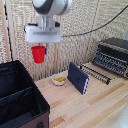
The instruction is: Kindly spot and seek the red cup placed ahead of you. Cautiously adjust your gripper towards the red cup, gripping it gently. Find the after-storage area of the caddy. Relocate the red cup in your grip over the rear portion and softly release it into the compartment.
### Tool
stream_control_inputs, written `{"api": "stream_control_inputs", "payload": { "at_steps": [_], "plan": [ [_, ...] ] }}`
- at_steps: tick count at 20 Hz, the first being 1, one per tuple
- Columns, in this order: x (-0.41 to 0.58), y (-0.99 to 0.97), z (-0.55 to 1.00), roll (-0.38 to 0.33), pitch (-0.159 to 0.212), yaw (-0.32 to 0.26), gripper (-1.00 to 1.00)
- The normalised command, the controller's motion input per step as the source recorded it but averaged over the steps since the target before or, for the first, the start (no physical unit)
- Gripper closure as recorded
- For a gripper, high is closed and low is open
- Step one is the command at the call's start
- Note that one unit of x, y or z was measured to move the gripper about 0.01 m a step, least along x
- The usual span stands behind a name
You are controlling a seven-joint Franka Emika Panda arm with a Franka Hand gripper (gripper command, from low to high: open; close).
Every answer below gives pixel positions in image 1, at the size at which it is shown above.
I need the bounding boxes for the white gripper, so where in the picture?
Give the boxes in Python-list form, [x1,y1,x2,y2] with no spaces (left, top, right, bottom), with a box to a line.
[24,22,63,56]

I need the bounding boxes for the red plastic cup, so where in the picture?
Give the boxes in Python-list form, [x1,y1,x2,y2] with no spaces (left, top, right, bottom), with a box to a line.
[30,45,46,64]

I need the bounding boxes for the black fabric storage bin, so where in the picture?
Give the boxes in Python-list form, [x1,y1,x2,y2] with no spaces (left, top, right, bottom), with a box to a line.
[0,59,51,128]

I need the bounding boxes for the yellow food pieces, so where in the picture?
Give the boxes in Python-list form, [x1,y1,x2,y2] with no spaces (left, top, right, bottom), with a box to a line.
[54,76,67,83]

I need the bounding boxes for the small white bowl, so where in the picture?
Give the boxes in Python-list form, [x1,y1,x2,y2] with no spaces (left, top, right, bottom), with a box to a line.
[51,73,69,87]

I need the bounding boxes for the bamboo screen backdrop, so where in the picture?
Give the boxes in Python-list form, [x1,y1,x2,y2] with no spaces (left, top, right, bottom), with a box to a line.
[4,0,128,83]

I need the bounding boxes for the blue rectangular box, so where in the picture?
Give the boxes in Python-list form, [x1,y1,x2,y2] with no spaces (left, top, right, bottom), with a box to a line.
[67,61,90,95]

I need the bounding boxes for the black dish rack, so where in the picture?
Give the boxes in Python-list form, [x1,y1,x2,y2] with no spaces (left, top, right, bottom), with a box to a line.
[92,37,128,80]

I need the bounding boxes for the black wire oven rack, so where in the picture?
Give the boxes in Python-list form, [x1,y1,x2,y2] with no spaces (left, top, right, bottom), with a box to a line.
[79,63,113,85]

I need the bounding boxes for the black cable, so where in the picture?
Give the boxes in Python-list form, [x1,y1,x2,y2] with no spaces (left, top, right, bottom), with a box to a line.
[61,4,128,38]

